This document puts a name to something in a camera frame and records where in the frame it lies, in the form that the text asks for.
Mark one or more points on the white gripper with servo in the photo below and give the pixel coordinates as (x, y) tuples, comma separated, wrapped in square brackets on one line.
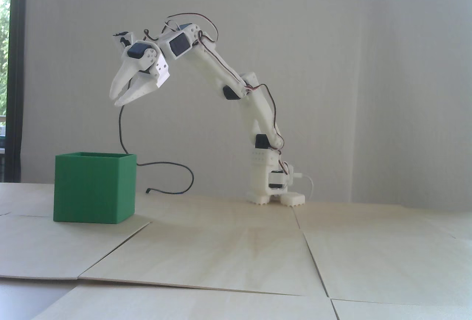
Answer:
[(137, 62)]

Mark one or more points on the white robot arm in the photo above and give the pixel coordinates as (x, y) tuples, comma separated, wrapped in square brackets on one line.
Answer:
[(254, 113)]

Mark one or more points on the green box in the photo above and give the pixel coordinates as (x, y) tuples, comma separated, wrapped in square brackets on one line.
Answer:
[(92, 189)]

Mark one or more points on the dark window frame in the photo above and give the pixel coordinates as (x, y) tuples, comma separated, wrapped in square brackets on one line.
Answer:
[(16, 76)]

